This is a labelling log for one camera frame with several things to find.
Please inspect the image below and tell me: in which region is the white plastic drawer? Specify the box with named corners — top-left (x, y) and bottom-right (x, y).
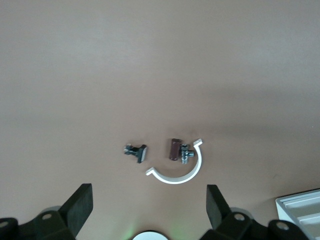
top-left (297, 212), bottom-right (320, 232)
top-left (284, 196), bottom-right (320, 215)

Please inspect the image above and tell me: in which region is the white half-ring clamp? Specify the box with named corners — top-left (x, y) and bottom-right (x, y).
top-left (144, 138), bottom-right (204, 185)

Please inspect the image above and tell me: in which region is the brown block with metal bolt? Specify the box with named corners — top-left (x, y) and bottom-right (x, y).
top-left (166, 137), bottom-right (195, 166)

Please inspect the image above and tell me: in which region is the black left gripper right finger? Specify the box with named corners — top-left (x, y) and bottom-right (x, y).
top-left (201, 184), bottom-right (310, 240)

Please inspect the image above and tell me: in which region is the white drawer cabinet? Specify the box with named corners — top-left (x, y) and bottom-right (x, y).
top-left (274, 188), bottom-right (320, 240)

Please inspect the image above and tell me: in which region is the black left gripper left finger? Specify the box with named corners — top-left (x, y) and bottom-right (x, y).
top-left (0, 183), bottom-right (94, 240)

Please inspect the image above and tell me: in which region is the brown table cover sheet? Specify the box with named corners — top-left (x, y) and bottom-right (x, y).
top-left (0, 0), bottom-right (320, 240)

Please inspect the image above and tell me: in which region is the small black switch part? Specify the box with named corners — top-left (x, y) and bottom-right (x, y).
top-left (122, 142), bottom-right (149, 165)

